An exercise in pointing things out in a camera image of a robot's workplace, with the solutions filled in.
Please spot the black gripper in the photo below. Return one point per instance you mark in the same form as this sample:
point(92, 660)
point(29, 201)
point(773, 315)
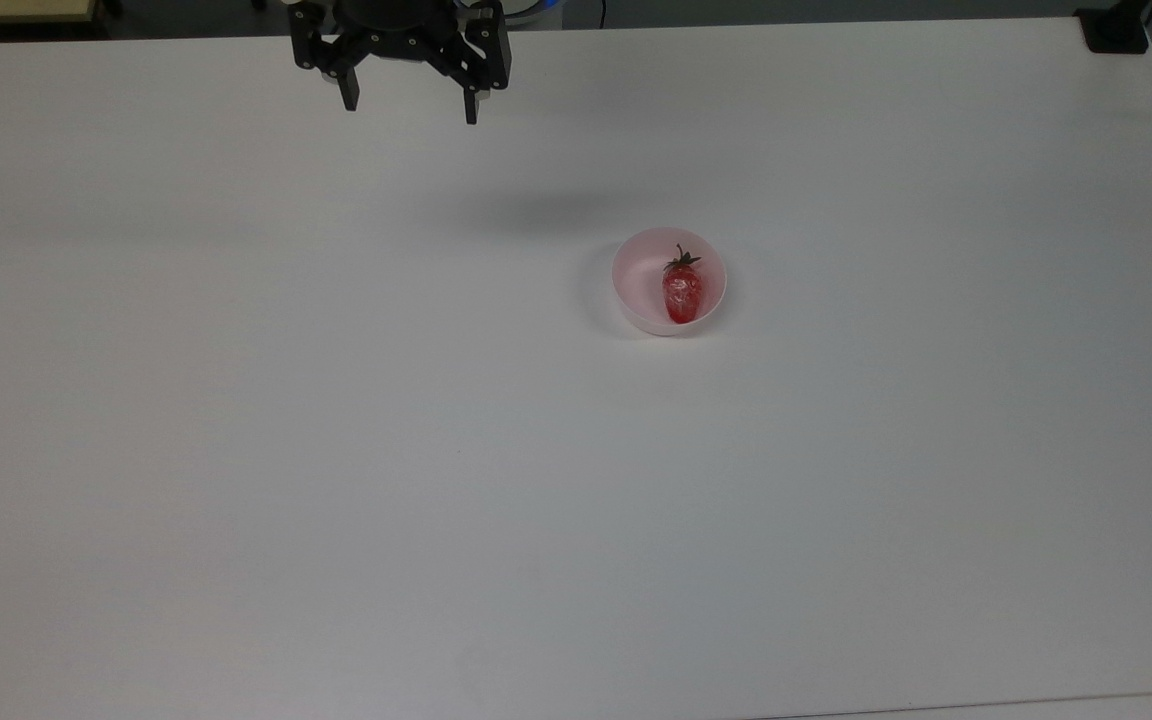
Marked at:
point(396, 28)

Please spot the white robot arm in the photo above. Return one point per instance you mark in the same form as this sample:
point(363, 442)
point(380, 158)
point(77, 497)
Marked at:
point(534, 10)

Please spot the pink plastic bowl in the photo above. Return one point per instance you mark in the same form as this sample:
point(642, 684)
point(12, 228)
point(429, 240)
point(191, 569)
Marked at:
point(641, 285)

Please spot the red strawberry with green leaves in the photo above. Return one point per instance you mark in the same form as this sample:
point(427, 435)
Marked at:
point(682, 292)

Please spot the beige wooden table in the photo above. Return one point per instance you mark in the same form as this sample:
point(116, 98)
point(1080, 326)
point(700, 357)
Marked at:
point(11, 9)

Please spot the black table clamp mount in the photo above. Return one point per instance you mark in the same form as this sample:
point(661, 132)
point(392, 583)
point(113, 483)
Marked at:
point(1114, 30)

